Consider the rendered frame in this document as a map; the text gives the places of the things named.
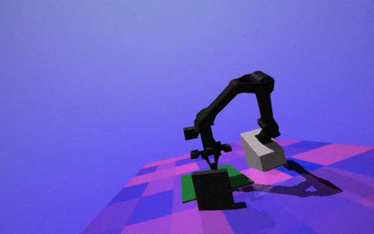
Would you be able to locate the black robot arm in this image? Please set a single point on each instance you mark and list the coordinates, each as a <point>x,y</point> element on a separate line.
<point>258,83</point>

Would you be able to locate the green circuit board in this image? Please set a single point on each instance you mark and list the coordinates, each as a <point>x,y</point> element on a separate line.
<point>236,178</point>

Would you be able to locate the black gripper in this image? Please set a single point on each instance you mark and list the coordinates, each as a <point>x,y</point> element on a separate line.
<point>194,154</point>

